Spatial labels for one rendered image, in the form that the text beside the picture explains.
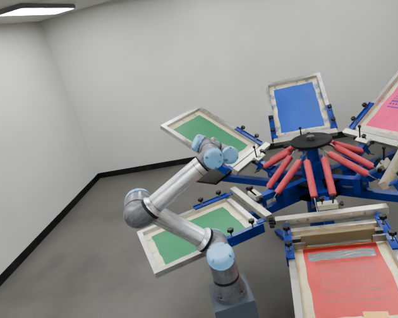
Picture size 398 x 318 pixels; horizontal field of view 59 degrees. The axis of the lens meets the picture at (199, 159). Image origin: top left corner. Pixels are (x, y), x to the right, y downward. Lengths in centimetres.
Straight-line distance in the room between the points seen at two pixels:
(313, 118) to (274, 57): 249
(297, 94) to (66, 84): 438
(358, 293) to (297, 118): 208
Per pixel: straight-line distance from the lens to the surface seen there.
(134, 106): 648
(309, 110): 371
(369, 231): 223
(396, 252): 218
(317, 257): 219
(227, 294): 162
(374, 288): 202
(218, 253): 155
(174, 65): 613
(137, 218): 140
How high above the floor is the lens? 233
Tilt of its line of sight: 21 degrees down
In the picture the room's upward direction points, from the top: 15 degrees counter-clockwise
